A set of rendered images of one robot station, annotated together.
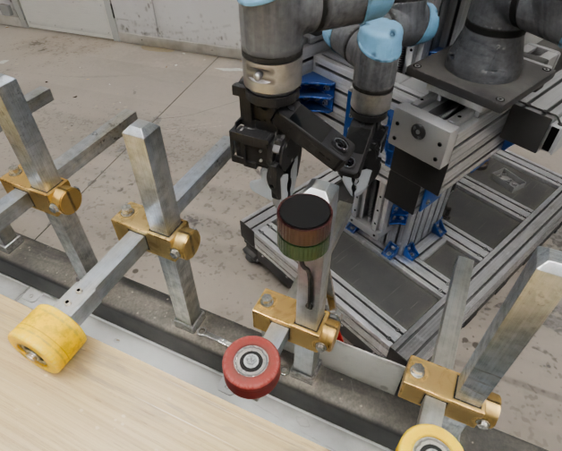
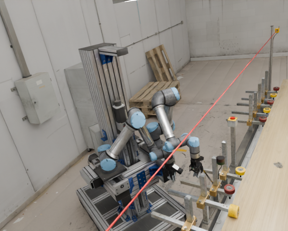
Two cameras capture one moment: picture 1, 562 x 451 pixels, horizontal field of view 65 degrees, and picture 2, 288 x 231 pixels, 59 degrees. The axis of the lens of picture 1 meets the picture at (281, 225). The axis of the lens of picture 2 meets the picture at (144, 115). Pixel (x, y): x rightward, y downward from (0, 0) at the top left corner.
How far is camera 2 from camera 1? 1.91 m
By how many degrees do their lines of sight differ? 65
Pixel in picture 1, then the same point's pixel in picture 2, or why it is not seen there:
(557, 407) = (192, 193)
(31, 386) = (241, 217)
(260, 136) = (199, 164)
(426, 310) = (170, 206)
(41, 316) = (232, 206)
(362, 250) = (144, 219)
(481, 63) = (160, 144)
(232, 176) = not seen: outside the picture
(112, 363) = not seen: hidden behind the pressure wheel
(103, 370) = not seen: hidden behind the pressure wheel
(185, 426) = (243, 195)
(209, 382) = (218, 225)
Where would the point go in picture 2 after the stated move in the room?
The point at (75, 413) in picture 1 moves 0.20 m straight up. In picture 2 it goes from (245, 209) to (245, 186)
